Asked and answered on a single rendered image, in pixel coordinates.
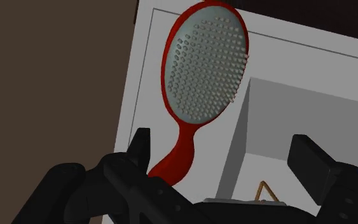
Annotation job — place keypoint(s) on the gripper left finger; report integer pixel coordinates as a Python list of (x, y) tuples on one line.
[(126, 189)]

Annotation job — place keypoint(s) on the red hairbrush with grey bristles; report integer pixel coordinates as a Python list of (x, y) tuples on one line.
[(205, 68)]

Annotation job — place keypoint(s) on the white counter with sunken basin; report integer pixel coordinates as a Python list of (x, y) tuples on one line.
[(305, 62)]

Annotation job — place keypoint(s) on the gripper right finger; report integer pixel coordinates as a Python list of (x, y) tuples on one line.
[(346, 186)]

